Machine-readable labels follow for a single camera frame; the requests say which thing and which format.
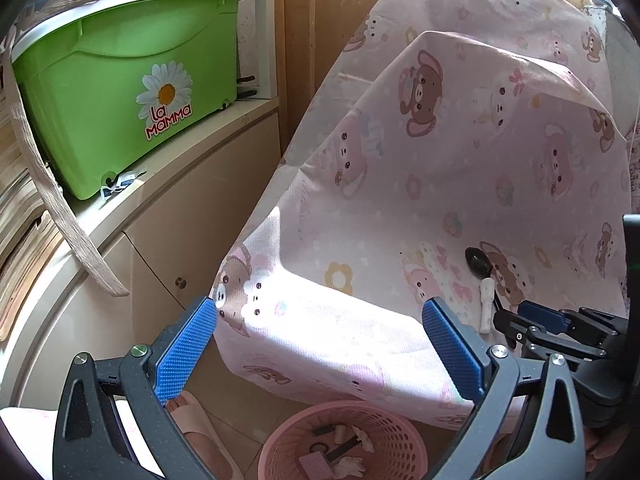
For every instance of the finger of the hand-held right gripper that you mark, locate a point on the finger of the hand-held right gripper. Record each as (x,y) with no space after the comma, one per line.
(542,316)
(585,342)

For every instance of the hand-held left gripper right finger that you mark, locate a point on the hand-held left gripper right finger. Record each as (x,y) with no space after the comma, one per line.
(450,350)

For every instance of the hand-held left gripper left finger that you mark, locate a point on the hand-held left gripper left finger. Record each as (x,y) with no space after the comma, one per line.
(185,340)

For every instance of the white plastic tube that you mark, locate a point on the white plastic tube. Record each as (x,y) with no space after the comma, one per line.
(486,305)

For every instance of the black plastic spoon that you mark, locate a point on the black plastic spoon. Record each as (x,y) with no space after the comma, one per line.
(477,262)

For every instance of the pink plastic basket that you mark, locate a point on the pink plastic basket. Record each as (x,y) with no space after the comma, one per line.
(400,440)

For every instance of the small black strip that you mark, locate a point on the small black strip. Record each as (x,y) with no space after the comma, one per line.
(324,430)

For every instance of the white tissue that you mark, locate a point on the white tissue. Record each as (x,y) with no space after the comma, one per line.
(350,466)

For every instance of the pink striped tissue pack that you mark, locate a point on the pink striped tissue pack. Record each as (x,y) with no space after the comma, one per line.
(315,465)

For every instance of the pink slipper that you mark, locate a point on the pink slipper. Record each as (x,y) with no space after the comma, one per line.
(200,425)

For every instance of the cream cabinet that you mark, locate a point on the cream cabinet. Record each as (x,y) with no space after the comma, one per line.
(175,240)

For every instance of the small white blue packet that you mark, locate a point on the small white blue packet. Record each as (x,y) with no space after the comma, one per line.
(122,182)

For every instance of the pink bear printed cloth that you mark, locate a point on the pink bear printed cloth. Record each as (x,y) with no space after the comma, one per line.
(400,185)

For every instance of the stack of wooden boards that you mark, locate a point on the stack of wooden boards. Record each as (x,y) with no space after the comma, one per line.
(20,220)

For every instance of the black rods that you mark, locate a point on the black rods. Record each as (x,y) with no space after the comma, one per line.
(240,91)

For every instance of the green plastic storage box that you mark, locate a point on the green plastic storage box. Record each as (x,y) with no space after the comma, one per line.
(100,85)

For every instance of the white upright panel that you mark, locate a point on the white upright panel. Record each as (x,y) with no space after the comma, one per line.
(260,25)

